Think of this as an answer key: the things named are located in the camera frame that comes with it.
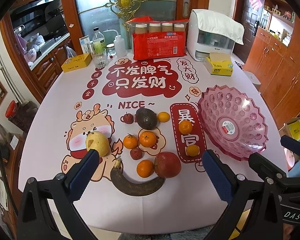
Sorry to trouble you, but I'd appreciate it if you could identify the yellow pear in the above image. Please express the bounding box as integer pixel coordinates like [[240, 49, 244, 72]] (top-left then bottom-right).
[[85, 131, 110, 157]]

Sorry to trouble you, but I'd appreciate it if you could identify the small orange label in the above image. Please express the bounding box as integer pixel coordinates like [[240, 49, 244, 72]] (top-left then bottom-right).
[[186, 145, 200, 157]]

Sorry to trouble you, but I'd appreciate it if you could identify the dark overripe banana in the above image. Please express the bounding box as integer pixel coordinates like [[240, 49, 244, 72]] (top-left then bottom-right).
[[110, 157, 165, 197]]

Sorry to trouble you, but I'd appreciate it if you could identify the red apple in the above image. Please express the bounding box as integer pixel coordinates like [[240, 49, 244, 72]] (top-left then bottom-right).
[[154, 152, 181, 179]]

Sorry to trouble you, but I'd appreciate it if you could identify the red lychee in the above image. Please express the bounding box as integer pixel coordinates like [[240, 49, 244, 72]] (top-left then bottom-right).
[[120, 113, 134, 124], [130, 147, 143, 160]]

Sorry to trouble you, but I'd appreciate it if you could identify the mandarin orange with stem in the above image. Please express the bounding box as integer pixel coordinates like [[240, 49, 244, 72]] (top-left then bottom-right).
[[123, 134, 139, 150]]

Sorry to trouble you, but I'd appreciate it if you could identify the small orange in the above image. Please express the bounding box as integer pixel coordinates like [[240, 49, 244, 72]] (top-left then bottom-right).
[[157, 112, 170, 122]]

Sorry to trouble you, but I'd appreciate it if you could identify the dark avocado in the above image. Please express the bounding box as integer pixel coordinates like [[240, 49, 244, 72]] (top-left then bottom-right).
[[135, 108, 158, 130]]

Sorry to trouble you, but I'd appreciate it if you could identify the cardboard box on floor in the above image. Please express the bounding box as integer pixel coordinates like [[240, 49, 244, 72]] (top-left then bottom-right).
[[279, 118, 300, 140]]

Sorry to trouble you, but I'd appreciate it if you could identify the pink plastic fruit bowl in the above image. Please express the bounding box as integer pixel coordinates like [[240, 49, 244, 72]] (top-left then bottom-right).
[[198, 85, 268, 161]]

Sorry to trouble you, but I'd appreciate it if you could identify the white round stool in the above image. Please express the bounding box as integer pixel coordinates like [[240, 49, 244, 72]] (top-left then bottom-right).
[[243, 70, 261, 91]]

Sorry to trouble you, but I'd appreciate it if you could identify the printed pink tablecloth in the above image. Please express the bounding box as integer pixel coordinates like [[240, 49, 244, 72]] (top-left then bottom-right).
[[18, 54, 287, 234]]

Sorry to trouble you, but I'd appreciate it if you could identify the yellow tissue box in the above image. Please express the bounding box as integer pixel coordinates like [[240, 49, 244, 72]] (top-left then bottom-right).
[[204, 53, 234, 76]]

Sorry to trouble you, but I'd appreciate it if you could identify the yellow flat box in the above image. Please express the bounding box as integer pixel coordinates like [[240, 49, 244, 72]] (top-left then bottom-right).
[[61, 53, 92, 73]]

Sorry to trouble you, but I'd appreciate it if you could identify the drinking glass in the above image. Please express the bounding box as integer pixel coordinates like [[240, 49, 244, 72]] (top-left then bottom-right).
[[91, 49, 109, 69]]

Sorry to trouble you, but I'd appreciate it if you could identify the small glass jar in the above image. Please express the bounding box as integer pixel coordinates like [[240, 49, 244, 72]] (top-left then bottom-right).
[[106, 43, 116, 58]]

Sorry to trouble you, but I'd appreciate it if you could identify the white squeeze bottle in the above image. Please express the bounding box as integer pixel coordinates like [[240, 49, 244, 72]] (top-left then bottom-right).
[[104, 29, 127, 58]]

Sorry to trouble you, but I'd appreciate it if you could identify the clear plastic bottle green label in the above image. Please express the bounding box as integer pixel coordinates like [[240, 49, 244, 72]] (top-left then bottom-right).
[[93, 27, 106, 54]]

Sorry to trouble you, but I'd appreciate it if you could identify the white countertop appliance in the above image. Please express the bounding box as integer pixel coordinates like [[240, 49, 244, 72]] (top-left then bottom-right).
[[186, 9, 235, 61]]

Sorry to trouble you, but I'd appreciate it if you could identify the white cloth on appliance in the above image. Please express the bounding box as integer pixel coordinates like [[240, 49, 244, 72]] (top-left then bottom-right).
[[192, 9, 244, 45]]

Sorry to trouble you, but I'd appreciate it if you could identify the red paper cup package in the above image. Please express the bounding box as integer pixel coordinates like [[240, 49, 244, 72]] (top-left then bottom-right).
[[126, 16, 189, 61]]

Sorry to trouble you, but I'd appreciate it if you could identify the wooden cabinet wall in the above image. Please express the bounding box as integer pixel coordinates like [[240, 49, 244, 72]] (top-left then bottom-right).
[[244, 0, 300, 128]]

